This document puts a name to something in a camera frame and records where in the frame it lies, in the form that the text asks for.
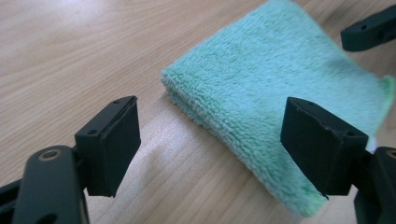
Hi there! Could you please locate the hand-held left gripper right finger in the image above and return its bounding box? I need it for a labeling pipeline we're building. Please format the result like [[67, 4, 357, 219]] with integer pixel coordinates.
[[279, 96, 370, 201]]

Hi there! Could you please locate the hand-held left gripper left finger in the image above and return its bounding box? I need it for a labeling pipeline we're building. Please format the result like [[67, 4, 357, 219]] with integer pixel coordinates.
[[74, 95, 142, 198]]

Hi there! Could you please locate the green microfibre cloth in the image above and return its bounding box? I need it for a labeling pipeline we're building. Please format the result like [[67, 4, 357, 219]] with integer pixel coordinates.
[[160, 0, 396, 218]]

